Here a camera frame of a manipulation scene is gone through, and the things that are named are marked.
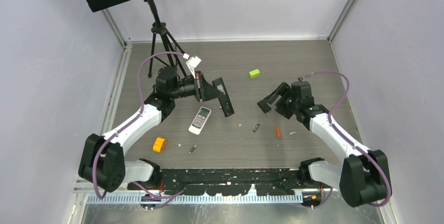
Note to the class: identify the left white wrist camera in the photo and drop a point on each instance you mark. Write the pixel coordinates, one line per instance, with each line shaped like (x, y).
(192, 62)

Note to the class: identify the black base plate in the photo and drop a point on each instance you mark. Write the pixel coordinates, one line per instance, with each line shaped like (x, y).
(229, 182)

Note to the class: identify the yellow toy block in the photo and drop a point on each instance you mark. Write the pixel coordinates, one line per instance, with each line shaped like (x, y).
(159, 144)

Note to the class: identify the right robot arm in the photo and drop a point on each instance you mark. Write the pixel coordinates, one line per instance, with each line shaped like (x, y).
(363, 176)

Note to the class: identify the orange battery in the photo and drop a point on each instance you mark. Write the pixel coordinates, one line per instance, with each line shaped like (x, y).
(278, 134)

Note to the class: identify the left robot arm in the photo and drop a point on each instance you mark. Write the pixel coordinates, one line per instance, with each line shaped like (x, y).
(103, 158)

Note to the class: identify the white cable duct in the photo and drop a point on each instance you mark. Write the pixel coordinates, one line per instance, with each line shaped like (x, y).
(249, 198)

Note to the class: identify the green block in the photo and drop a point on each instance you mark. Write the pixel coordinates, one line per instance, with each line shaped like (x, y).
(254, 73)

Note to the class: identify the black battery near front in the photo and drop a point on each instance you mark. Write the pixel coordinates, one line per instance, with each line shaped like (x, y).
(192, 149)

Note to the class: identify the white remote control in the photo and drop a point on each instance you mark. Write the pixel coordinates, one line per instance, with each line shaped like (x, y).
(199, 120)

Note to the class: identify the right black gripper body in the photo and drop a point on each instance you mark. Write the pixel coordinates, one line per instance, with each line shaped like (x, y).
(287, 106)

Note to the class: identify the black tripod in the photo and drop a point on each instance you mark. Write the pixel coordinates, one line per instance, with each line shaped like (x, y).
(169, 43)

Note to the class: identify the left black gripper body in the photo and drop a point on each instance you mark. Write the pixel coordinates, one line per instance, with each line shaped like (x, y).
(191, 87)

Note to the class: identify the black remote control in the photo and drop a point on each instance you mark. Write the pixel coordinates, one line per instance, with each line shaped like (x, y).
(224, 99)

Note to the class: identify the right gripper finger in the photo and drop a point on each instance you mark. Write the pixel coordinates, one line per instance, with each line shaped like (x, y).
(282, 90)
(265, 104)

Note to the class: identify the green black battery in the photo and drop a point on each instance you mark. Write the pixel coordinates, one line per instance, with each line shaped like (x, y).
(256, 127)

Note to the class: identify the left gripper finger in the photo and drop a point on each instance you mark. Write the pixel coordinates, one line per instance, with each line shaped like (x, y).
(210, 93)
(205, 86)

